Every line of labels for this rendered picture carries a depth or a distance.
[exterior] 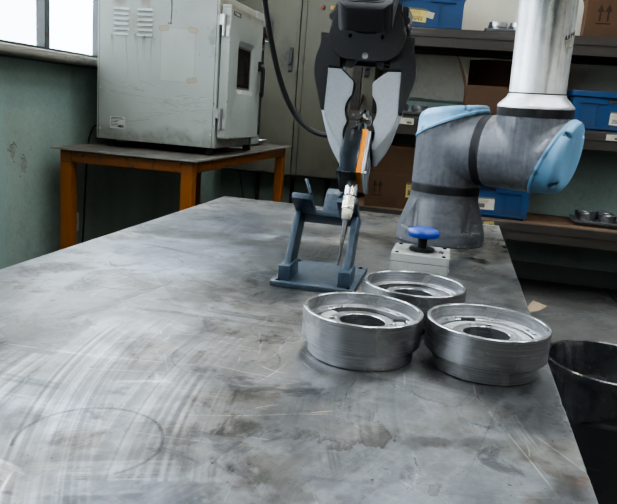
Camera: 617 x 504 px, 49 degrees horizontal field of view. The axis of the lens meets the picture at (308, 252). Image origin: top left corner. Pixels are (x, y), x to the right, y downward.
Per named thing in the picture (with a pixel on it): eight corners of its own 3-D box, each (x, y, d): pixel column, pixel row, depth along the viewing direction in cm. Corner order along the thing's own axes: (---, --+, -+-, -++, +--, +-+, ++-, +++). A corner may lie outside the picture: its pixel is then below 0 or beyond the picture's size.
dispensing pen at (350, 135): (319, 253, 60) (349, 97, 66) (324, 270, 64) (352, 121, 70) (344, 256, 60) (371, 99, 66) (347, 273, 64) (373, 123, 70)
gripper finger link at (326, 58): (355, 115, 67) (374, 25, 65) (353, 116, 65) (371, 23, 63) (310, 106, 68) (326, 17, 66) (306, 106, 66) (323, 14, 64)
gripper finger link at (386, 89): (406, 162, 71) (405, 71, 69) (402, 166, 65) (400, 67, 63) (376, 163, 71) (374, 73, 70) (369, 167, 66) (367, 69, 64)
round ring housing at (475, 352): (569, 390, 55) (577, 342, 54) (447, 389, 53) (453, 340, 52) (510, 345, 65) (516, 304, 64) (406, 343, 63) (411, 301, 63)
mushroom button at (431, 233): (435, 271, 83) (440, 231, 82) (402, 267, 84) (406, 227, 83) (436, 264, 87) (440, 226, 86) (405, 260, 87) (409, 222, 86)
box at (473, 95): (541, 127, 383) (551, 56, 375) (448, 120, 393) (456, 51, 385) (533, 126, 423) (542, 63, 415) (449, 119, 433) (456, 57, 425)
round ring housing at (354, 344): (330, 380, 53) (334, 330, 53) (283, 336, 63) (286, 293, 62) (442, 369, 58) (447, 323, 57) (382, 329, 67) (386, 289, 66)
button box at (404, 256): (445, 295, 82) (450, 256, 81) (387, 288, 83) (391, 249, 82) (447, 280, 89) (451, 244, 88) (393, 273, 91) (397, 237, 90)
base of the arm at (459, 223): (399, 228, 127) (405, 175, 125) (481, 237, 124) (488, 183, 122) (391, 242, 113) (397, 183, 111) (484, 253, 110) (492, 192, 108)
